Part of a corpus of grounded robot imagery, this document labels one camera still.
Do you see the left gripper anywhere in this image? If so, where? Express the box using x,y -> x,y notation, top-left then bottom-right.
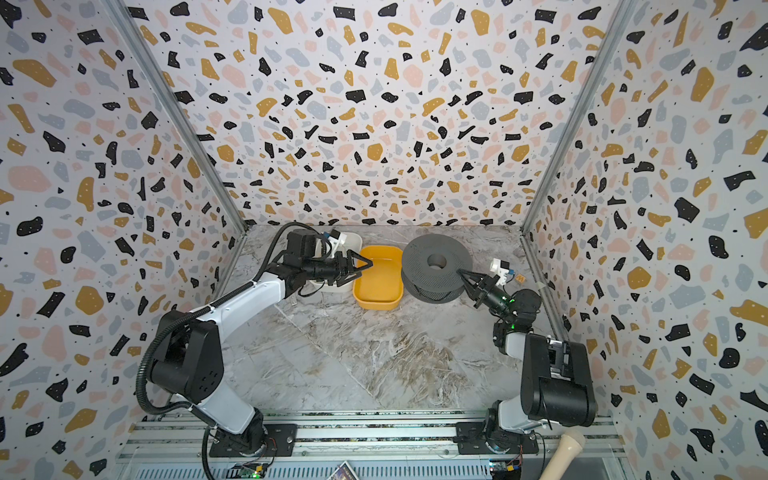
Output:
302,250 -> 371,286

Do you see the grey cable spool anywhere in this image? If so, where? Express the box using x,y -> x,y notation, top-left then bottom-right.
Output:
401,234 -> 473,304

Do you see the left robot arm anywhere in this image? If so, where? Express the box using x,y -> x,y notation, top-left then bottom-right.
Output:
135,222 -> 373,456

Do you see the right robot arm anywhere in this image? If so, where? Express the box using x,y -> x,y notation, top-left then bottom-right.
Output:
458,269 -> 597,454

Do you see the white rectangular tray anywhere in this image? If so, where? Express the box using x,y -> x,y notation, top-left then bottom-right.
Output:
323,232 -> 364,294

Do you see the yellow rectangular tray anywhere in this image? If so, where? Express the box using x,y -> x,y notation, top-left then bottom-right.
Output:
353,245 -> 404,311

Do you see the wooden mallet handle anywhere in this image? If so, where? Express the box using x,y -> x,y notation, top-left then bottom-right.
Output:
539,427 -> 586,480

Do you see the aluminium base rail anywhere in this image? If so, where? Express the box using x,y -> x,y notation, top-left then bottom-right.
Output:
113,409 -> 631,480

